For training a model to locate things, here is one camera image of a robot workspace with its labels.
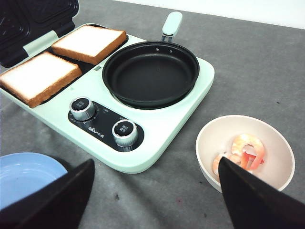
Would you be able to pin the black round frying pan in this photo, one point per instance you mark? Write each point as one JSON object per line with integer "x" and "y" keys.
{"x": 152, "y": 74}

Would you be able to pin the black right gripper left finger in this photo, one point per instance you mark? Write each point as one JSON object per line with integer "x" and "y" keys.
{"x": 59, "y": 205}

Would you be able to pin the blue round plate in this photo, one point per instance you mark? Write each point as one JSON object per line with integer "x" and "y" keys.
{"x": 22, "y": 174}

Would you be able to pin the mint green breakfast maker base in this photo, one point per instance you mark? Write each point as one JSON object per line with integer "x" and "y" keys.
{"x": 156, "y": 127}

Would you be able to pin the silver control knob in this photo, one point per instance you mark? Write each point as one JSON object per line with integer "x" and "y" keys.
{"x": 82, "y": 108}
{"x": 124, "y": 133}

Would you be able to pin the beige ribbed bowl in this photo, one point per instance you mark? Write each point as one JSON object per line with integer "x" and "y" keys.
{"x": 217, "y": 137}

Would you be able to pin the right silver control knob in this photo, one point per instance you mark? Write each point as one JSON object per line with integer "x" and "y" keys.
{"x": 124, "y": 133}

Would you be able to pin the left silver control knob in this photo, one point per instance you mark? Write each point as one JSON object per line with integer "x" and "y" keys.
{"x": 82, "y": 108}

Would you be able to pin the pink cooked shrimp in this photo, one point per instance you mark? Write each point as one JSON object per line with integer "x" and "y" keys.
{"x": 250, "y": 151}

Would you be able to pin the breakfast maker lid with handle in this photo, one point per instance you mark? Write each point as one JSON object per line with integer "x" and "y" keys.
{"x": 23, "y": 21}

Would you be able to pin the white bread slice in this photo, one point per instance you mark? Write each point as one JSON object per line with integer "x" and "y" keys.
{"x": 39, "y": 78}
{"x": 89, "y": 44}

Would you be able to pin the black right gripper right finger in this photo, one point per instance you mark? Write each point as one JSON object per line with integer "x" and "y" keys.
{"x": 253, "y": 204}

